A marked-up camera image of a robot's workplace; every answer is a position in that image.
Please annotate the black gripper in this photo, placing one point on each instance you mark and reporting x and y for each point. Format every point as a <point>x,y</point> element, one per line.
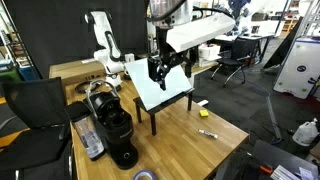
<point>161,41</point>

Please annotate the yellow smiley sticky notepad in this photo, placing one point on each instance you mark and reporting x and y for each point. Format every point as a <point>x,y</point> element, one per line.
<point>203,113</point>

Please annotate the idle white robot arm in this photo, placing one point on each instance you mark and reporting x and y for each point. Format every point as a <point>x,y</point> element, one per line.
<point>106,46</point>

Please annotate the white board panel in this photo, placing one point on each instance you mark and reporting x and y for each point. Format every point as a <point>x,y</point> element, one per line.
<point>150,90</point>

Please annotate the white storage box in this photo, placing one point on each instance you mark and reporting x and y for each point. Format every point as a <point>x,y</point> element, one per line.
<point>209,53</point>

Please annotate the small white box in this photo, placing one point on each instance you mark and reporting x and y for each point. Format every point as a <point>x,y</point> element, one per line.
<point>129,57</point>

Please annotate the white eraser block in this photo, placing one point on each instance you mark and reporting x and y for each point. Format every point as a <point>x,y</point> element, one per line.
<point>202,102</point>

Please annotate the small black stand table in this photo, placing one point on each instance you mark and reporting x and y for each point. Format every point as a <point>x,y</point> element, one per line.
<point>153,116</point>

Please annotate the black chair with metal legs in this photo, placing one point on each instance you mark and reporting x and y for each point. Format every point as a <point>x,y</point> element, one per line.
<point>235,56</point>

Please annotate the white marker pen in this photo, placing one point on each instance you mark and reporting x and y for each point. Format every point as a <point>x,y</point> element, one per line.
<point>207,133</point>

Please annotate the white office desk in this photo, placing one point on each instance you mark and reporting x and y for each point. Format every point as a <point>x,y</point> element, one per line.
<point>246,37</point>

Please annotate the black coffee maker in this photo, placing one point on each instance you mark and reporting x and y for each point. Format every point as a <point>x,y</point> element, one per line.
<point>115,130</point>

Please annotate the long plain cardboard box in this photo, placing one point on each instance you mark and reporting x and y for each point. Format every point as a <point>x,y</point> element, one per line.
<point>75,70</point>

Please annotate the clear water reservoir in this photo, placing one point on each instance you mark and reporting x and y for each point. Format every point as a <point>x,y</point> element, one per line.
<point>88,138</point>

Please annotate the blue tape roll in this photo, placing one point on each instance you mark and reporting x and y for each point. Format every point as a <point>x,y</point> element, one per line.
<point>144,175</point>

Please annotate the black backdrop curtain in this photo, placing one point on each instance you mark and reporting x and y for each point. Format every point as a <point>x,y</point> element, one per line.
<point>60,30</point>

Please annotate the white panel with blue logo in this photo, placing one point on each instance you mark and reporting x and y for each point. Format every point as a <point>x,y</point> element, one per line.
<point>298,68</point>

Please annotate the blue storage bin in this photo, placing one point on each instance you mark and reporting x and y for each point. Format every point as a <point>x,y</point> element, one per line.
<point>28,72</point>

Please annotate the white plastic jug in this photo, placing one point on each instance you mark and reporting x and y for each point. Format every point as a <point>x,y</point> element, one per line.
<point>305,132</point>

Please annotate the black mesh office chair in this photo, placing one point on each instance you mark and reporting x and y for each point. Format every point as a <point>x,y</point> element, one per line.
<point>31,123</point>

